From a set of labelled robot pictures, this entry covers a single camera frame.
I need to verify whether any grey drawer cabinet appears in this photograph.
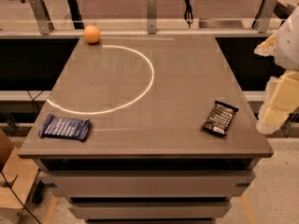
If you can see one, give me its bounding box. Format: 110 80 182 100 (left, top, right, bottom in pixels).
34 157 261 224

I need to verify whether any orange ball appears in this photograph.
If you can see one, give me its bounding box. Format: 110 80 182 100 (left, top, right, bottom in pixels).
84 25 101 44

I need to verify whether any cardboard box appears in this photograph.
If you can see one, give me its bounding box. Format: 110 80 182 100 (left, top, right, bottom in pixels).
0 131 38 224

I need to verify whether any metal rail barrier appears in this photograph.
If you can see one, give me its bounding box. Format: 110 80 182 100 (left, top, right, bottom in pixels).
0 29 276 38

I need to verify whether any metal bracket post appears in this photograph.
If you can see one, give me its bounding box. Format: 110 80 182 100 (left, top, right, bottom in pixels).
256 0 278 33
28 0 54 35
147 0 157 35

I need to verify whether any black hanging cable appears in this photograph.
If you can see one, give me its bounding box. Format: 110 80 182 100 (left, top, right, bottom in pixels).
182 0 194 29

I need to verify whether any right metal bracket post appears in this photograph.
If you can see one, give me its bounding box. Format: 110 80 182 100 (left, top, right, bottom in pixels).
256 0 278 33

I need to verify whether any black rxbar wrapper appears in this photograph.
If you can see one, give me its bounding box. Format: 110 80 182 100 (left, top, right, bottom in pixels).
202 101 238 136

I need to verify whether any left metal bracket post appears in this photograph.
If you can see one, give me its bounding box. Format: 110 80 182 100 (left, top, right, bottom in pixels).
28 0 54 35

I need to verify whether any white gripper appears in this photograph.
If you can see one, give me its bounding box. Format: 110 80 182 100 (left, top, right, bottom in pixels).
254 7 299 134

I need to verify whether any black floor cable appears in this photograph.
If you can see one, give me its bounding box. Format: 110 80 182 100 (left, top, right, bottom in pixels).
0 171 42 224

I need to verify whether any blue rxbar blueberry wrapper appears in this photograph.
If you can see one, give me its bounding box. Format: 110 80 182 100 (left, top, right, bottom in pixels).
38 114 91 142

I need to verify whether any middle metal bracket post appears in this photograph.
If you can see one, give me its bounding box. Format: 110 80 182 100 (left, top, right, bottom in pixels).
147 0 157 35

